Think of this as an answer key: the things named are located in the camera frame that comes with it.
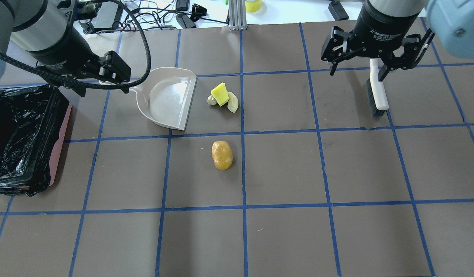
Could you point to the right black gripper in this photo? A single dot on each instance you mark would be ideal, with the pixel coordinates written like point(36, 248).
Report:
point(387, 27)

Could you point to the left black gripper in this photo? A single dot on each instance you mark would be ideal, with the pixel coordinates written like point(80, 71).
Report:
point(64, 50)

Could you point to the beige plastic dustpan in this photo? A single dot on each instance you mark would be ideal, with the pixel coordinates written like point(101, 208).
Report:
point(161, 102)

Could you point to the white black-bristle hand brush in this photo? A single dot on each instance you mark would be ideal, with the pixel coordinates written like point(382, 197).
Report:
point(376, 91)

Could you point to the yellow green sponge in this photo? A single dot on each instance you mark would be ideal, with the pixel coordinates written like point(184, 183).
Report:
point(220, 94)

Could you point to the beige dumpling toy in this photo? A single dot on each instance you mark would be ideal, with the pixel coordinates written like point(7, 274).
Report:
point(232, 104)

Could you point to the orange potato toy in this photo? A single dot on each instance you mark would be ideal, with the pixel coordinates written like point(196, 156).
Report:
point(222, 155)

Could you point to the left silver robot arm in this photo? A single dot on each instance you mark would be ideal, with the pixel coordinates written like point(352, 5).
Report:
point(38, 37)

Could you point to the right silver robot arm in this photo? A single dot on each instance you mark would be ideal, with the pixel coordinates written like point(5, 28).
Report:
point(452, 21)

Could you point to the bin with black bag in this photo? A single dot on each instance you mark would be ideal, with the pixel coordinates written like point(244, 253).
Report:
point(30, 123)

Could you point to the aluminium frame post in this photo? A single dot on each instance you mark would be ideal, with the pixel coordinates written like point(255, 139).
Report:
point(237, 15)

